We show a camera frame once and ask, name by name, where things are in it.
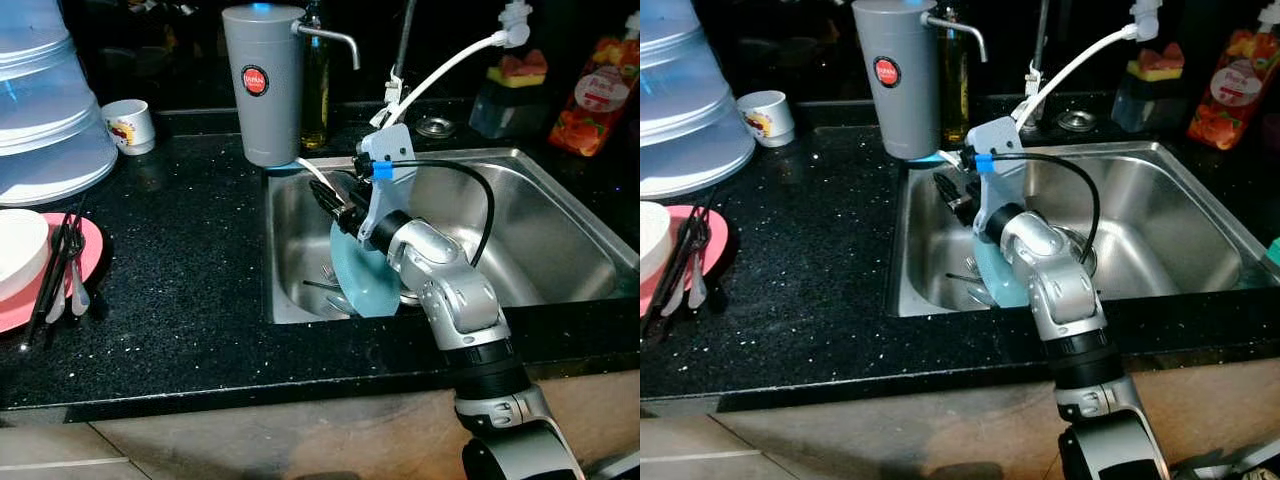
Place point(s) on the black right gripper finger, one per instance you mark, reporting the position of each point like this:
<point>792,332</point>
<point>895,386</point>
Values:
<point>951,210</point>
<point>326,194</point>
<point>338,220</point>
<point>946,185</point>

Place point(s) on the teal round plate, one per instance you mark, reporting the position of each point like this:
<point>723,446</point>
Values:
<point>358,278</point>
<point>995,280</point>

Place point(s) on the silver metal fork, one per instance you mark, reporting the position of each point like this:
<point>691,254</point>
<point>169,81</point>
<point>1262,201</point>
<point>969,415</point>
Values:
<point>672,295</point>
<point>325,285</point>
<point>965,280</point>
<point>56,300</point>

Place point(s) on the pink round plate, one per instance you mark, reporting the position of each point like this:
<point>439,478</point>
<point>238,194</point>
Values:
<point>720,240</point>
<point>92,250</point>

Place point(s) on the white bowl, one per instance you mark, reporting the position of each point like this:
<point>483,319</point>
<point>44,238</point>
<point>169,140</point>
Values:
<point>652,240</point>
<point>20,250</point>

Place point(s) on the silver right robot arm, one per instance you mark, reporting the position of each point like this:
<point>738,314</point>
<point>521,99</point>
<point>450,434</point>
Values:
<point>460,300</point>
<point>1070,300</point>

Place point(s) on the olive oil glass bottle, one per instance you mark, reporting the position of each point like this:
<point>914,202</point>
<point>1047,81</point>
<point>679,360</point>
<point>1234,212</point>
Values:
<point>316,100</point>
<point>953,95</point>

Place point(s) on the grey water filter canister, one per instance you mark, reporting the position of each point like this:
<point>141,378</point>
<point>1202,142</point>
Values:
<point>262,110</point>
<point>895,100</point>

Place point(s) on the white tie on faucet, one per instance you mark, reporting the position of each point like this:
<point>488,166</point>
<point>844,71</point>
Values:
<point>1030,95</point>
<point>388,100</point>

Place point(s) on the round silver sink hole cover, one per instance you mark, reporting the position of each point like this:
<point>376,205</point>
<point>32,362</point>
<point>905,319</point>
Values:
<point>435,126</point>
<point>1077,121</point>

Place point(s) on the metal faucet pipe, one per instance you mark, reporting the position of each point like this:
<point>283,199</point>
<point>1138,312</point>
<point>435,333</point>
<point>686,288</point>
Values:
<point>1040,30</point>
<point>404,35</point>

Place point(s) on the black sponge holder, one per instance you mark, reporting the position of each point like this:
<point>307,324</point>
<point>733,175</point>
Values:
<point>1145,105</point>
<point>505,112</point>

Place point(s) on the white cartoon print cup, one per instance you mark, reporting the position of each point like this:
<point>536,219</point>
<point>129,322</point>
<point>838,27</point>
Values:
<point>128,125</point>
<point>766,118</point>

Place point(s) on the stainless steel sink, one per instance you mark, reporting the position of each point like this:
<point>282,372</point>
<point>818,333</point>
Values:
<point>560,230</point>
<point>1180,220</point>

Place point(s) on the yellow and red sponge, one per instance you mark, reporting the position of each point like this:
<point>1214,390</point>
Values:
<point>520,70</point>
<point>1158,62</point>

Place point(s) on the small green object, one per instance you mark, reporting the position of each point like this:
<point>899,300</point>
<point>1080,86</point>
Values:
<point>1274,252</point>

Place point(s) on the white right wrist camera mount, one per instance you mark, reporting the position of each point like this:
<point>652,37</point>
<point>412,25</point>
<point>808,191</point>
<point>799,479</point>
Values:
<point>385,145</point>
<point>1000,140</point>

